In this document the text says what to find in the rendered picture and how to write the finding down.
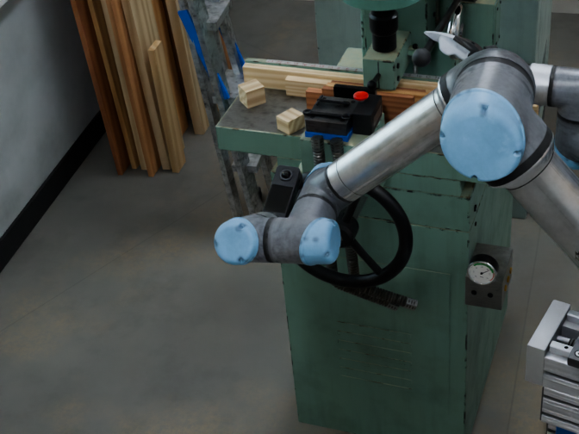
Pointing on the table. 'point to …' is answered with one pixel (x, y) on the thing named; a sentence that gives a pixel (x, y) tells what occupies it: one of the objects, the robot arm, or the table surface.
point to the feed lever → (420, 57)
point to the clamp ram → (350, 90)
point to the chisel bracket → (388, 63)
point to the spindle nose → (383, 29)
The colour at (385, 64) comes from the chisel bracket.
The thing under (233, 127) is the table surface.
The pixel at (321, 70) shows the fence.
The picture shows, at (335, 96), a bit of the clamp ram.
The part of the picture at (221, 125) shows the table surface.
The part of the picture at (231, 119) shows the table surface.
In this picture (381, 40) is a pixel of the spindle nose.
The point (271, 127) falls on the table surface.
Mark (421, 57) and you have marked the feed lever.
